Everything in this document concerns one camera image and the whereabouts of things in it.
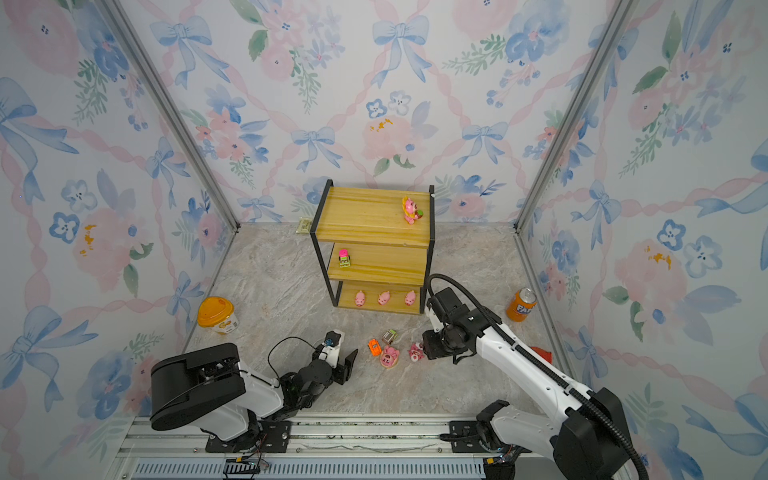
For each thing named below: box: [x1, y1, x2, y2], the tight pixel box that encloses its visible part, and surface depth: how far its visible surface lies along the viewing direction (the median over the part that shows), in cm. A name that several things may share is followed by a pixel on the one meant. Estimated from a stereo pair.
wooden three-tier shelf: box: [310, 179, 435, 315], surface depth 81 cm
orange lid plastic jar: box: [198, 296, 239, 334], surface depth 87 cm
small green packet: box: [296, 217, 313, 234], surface depth 123 cm
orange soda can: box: [506, 287, 538, 323], surface depth 90 cm
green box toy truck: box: [382, 329, 398, 345], surface depth 90 cm
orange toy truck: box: [368, 338, 383, 357], surface depth 89 cm
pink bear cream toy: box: [408, 342, 425, 362], surface depth 86 cm
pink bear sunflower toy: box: [402, 196, 424, 225], surface depth 73 cm
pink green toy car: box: [338, 248, 351, 268], surface depth 87 cm
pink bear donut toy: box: [380, 345, 400, 368], surface depth 86 cm
